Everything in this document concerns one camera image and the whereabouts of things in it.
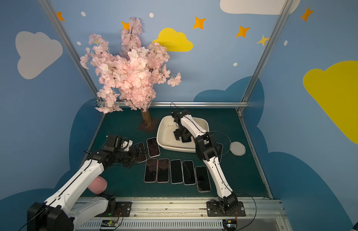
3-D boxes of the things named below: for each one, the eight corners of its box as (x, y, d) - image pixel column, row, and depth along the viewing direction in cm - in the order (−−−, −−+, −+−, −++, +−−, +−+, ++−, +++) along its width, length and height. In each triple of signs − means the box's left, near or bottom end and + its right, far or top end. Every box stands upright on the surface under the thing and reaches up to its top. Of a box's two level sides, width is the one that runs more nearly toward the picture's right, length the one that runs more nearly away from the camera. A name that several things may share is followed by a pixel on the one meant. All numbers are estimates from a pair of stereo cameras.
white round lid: (231, 155, 98) (231, 154, 96) (228, 143, 104) (228, 141, 103) (246, 155, 98) (247, 154, 97) (242, 143, 104) (243, 141, 103)
